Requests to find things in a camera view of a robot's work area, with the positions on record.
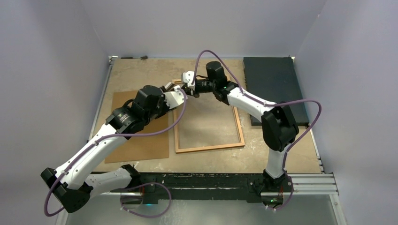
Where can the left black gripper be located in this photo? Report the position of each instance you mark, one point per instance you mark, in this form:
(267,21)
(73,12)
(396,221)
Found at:
(165,107)

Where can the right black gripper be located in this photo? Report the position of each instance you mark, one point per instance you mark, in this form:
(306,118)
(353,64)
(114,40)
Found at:
(190,92)

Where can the wooden picture frame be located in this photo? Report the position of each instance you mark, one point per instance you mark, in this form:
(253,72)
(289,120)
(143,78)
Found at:
(239,124)

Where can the brown backing board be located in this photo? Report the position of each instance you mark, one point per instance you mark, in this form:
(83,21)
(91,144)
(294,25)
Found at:
(140,148)

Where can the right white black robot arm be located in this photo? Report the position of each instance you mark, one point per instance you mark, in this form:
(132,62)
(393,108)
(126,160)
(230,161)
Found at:
(279,128)

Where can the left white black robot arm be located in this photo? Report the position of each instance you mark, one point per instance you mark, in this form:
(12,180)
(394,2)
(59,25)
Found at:
(72,184)

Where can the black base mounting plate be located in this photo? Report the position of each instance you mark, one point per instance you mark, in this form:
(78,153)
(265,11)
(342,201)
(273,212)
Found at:
(249,187)

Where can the dark rectangular box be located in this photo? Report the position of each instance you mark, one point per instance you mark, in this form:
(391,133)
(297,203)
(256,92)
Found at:
(272,78)

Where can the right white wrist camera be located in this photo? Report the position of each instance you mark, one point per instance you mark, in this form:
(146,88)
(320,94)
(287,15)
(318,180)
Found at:
(188,80)

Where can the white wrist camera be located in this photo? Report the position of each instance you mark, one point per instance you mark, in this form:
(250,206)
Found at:
(175,97)
(188,80)

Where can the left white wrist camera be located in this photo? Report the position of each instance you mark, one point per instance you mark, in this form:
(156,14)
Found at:
(175,97)

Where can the aluminium rail beam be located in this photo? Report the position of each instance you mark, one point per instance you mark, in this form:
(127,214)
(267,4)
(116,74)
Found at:
(303,184)

